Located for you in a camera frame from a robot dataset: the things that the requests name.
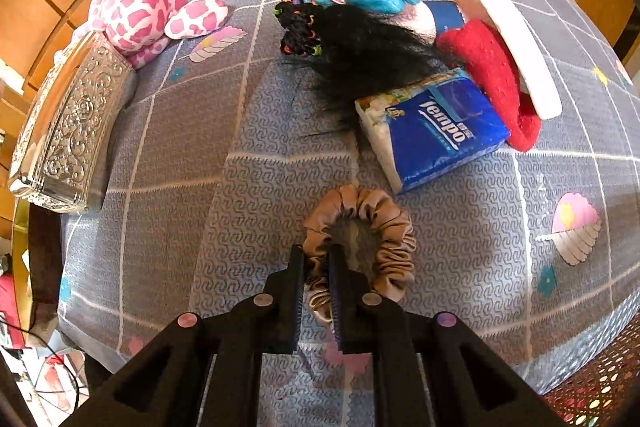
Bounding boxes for brown satin scrunchie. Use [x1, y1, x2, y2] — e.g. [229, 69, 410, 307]
[303, 184, 416, 324]

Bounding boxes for grey checked bed sheet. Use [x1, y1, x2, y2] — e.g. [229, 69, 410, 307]
[58, 0, 639, 426]

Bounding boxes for blue Tempo tissue pack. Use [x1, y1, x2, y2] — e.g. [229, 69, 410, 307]
[355, 68, 510, 194]

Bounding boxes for black hair wig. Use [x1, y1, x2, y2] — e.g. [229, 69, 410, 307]
[278, 2, 457, 129]

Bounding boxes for silver embossed tissue box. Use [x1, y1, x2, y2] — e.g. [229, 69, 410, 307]
[8, 31, 138, 213]

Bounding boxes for gold rectangular box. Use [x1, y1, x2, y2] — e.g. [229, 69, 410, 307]
[11, 199, 32, 331]

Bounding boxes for red white santa hat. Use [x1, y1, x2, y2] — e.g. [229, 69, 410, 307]
[432, 0, 562, 152]

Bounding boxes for pink white plush toy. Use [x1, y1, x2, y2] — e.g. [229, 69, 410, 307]
[72, 0, 232, 69]

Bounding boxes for black colourful hair ties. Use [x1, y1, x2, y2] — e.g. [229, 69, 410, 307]
[273, 0, 327, 58]

